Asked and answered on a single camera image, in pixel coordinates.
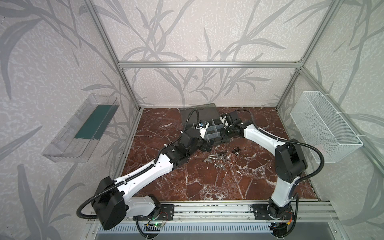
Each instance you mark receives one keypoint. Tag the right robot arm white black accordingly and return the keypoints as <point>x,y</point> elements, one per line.
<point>290,161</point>

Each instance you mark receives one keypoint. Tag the aluminium frame back crossbar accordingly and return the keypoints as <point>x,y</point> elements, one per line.
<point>207,64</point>

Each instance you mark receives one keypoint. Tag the white wire mesh basket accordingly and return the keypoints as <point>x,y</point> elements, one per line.
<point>323,127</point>

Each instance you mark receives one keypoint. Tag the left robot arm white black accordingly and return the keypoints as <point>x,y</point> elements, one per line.
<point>114,200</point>

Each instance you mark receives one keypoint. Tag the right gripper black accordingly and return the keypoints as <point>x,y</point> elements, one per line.
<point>223,135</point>

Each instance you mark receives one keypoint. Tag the clear plastic wall bin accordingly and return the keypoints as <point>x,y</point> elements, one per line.
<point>77,140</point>

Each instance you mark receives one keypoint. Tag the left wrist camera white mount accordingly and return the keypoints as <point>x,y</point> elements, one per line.
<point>202,125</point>

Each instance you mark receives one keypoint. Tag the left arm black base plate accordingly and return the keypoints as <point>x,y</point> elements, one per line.
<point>163,213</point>

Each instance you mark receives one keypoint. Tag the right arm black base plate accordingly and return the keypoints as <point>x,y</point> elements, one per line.
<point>267,213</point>

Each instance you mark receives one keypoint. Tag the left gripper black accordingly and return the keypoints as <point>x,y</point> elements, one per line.
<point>205,143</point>

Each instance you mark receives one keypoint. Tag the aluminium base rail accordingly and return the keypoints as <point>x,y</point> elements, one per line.
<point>239,211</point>

